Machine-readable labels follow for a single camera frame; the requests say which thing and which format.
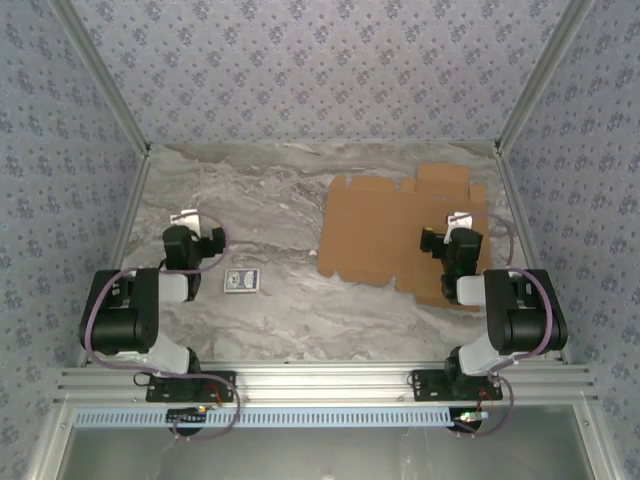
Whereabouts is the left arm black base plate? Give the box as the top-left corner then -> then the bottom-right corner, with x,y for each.
145,370 -> 237,403

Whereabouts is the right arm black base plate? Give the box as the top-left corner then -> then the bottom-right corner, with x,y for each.
410,369 -> 504,403

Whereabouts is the blue playing card box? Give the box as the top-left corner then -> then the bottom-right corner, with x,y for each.
223,267 -> 262,295

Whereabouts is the aluminium side rail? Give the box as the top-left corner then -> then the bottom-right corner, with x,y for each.
75,149 -> 152,369
494,144 -> 572,365

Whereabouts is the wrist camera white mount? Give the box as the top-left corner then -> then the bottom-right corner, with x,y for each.
446,212 -> 475,244
169,209 -> 201,236

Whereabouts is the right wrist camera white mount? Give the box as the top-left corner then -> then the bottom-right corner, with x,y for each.
446,212 -> 475,244

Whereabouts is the aluminium frame post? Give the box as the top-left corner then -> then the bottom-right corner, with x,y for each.
493,0 -> 597,155
52,0 -> 152,157

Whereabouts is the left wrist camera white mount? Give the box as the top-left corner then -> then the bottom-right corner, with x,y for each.
169,209 -> 201,236

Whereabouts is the grey metal panel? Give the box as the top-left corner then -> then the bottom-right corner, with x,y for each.
58,424 -> 587,480

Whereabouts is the wide aluminium frame rail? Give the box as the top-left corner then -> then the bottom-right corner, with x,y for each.
53,363 -> 600,405

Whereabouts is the small circuit board with LED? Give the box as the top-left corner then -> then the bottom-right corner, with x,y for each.
452,409 -> 490,429
167,405 -> 209,426

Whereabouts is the short aluminium frame rail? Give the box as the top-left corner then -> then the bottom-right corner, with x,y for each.
24,403 -> 76,480
573,403 -> 619,480

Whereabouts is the light blue slotted cable duct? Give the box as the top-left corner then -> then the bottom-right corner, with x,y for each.
73,405 -> 452,429

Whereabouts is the brown cardboard box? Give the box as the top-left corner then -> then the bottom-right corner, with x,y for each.
315,162 -> 494,312

